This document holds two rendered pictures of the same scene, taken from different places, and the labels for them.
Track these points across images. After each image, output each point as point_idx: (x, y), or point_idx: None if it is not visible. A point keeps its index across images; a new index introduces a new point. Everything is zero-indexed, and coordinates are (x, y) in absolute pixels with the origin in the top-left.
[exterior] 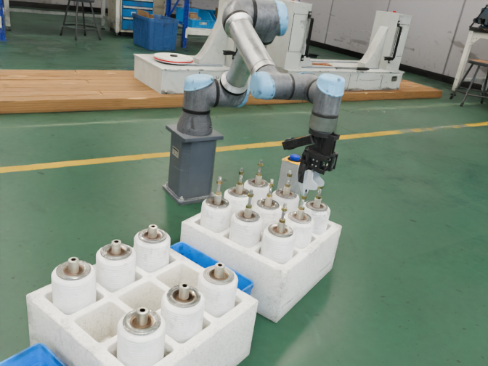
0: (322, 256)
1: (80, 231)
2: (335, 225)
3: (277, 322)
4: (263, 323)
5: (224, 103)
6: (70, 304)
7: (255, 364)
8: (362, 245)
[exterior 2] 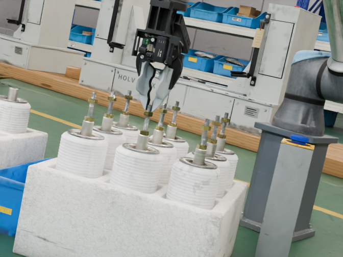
0: (145, 232)
1: None
2: (214, 212)
3: (14, 253)
4: (7, 245)
5: (328, 90)
6: None
7: None
8: None
